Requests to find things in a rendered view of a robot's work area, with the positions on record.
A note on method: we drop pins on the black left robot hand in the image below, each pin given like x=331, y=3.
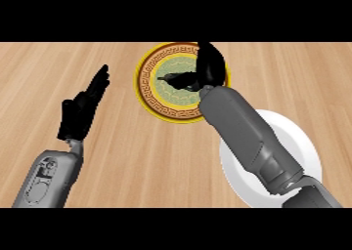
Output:
x=81, y=110

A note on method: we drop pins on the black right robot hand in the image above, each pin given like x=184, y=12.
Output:
x=210, y=65

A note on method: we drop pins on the yellow brown patterned plate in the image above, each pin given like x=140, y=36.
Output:
x=176, y=94

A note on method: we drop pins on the white plate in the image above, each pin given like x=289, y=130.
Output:
x=306, y=146

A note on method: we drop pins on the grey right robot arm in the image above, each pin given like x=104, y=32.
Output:
x=250, y=143

